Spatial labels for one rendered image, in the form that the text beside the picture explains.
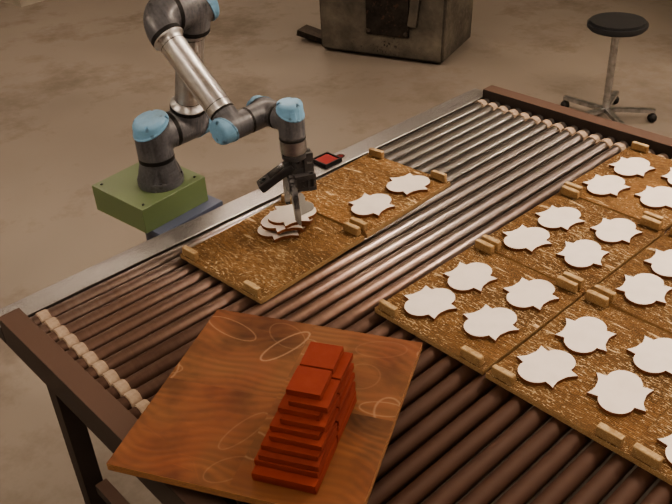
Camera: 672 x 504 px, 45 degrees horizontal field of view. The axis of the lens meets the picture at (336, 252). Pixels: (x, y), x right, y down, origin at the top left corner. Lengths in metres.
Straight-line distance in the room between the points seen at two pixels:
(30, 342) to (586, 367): 1.34
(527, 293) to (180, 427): 0.96
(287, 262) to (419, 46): 4.18
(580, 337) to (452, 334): 0.30
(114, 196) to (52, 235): 1.87
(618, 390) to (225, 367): 0.86
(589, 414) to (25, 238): 3.38
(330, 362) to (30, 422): 2.02
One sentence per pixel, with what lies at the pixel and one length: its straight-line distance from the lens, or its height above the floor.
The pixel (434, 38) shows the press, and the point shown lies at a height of 0.21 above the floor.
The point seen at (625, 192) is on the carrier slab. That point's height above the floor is 0.94.
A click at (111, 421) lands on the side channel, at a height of 0.95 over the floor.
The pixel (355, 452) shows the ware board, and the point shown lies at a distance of 1.57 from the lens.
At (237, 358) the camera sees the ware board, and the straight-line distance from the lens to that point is 1.80.
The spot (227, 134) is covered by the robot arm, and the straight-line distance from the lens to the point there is 2.21.
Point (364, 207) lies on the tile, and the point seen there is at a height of 0.95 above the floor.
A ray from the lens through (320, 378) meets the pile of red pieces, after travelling 1.50.
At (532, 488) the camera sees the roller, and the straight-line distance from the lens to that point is 1.71.
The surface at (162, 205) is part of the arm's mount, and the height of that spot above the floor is 0.94.
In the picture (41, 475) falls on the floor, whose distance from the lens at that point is 3.17.
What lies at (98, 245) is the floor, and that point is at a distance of 4.35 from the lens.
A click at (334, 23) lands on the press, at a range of 6.55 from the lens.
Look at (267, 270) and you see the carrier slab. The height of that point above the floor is 0.94.
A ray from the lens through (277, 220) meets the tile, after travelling 2.36.
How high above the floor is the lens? 2.19
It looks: 33 degrees down
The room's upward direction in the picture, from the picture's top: 3 degrees counter-clockwise
